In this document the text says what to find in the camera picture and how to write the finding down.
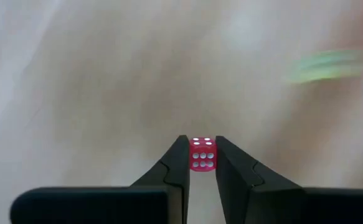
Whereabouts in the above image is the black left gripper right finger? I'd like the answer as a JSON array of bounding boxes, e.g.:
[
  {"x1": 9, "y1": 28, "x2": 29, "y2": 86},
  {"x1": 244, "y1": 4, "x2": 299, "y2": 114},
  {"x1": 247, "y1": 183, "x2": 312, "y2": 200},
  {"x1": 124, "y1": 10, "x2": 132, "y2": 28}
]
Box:
[{"x1": 215, "y1": 136, "x2": 303, "y2": 224}]

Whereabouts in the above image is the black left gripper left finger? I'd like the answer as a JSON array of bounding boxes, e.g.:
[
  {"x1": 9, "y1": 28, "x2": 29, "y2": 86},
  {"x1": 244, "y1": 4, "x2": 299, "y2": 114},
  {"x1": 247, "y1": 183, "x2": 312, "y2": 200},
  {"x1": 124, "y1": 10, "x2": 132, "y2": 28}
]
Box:
[{"x1": 130, "y1": 134, "x2": 191, "y2": 224}]

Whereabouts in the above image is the yellow-green translucent die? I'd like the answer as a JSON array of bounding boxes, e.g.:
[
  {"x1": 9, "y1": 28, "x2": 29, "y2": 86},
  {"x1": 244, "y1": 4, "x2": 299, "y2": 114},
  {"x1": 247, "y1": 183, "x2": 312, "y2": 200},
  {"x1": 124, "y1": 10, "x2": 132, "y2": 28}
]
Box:
[{"x1": 285, "y1": 49, "x2": 363, "y2": 85}]

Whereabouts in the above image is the red translucent die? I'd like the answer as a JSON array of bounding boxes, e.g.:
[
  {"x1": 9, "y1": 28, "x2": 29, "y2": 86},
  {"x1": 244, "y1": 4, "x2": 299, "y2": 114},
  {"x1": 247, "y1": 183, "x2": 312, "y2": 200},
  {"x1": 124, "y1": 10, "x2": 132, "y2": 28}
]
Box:
[{"x1": 189, "y1": 136, "x2": 217, "y2": 172}]

